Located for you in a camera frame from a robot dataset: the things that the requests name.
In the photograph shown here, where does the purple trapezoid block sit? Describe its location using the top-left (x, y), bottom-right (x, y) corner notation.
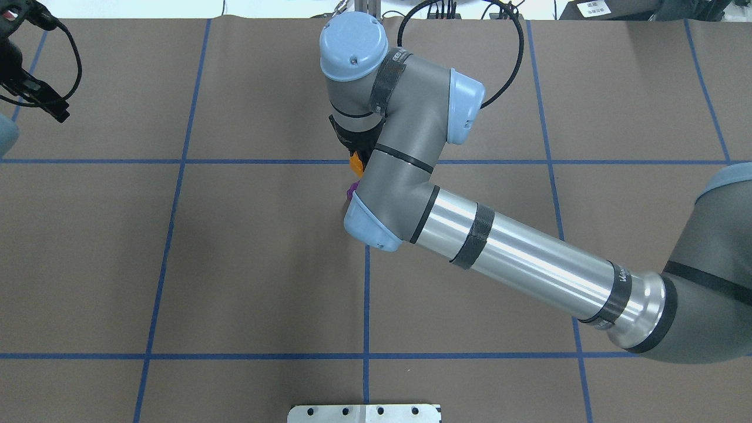
top-left (346, 180), bottom-right (360, 201)

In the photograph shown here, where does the white camera pedestal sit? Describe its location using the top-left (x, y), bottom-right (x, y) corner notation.
top-left (287, 404), bottom-right (443, 422)

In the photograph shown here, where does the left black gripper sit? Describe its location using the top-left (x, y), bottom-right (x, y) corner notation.
top-left (1, 39), bottom-right (70, 123)

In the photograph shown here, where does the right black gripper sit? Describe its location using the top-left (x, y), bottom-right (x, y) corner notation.
top-left (328, 115), bottom-right (385, 166)

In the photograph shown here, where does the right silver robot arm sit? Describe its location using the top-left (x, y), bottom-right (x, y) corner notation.
top-left (319, 12), bottom-right (751, 364)

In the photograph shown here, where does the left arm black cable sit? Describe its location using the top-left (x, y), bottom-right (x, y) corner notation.
top-left (0, 18), bottom-right (83, 109)

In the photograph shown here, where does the orange trapezoid block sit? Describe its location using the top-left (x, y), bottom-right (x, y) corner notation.
top-left (349, 152), bottom-right (365, 179)

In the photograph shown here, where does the aluminium frame post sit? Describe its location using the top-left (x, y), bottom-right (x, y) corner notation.
top-left (352, 0), bottom-right (383, 21)

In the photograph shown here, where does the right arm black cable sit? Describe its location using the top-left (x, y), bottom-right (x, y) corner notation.
top-left (397, 0), bottom-right (525, 110)

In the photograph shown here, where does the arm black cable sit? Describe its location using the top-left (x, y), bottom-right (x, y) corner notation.
top-left (0, 18), bottom-right (83, 109)
top-left (397, 0), bottom-right (525, 110)

